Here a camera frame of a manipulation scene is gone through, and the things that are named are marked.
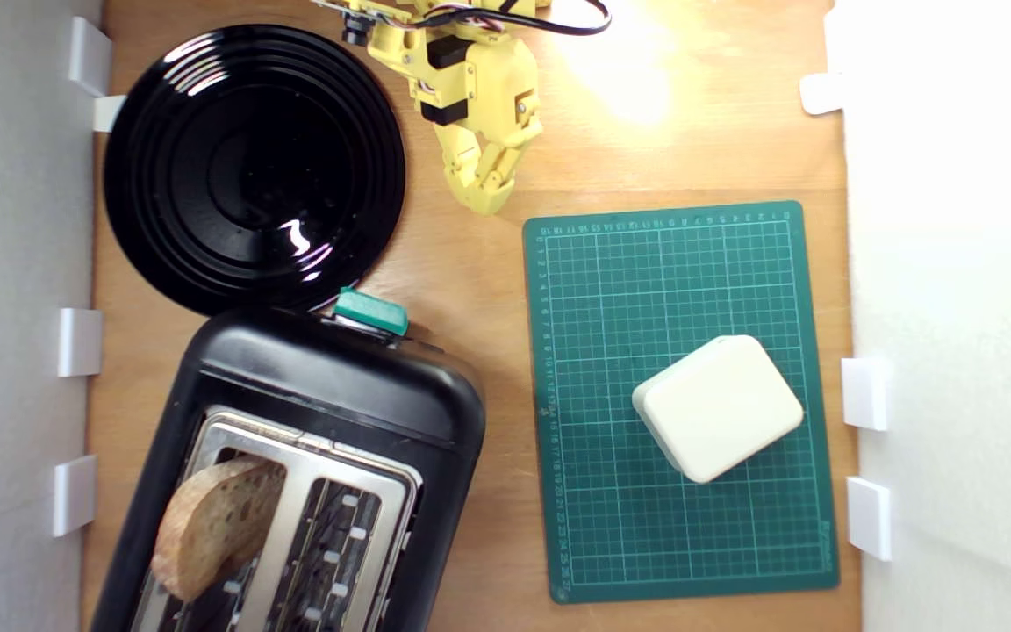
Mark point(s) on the green toaster lever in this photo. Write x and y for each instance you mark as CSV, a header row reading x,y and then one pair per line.
x,y
371,312

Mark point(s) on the white block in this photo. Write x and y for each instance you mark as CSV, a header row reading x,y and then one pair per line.
x,y
720,408

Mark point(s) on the white wall clip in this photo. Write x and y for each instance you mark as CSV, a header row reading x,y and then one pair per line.
x,y
108,112
821,92
89,54
80,341
74,494
865,392
870,518

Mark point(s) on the black two-slot toaster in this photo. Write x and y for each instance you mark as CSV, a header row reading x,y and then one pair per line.
x,y
330,377

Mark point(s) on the green cutting mat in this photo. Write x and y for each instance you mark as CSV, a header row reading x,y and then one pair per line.
x,y
602,307

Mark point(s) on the black round plate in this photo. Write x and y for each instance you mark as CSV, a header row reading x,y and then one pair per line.
x,y
207,219

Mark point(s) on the brown bread slice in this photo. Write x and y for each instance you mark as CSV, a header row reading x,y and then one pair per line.
x,y
211,527

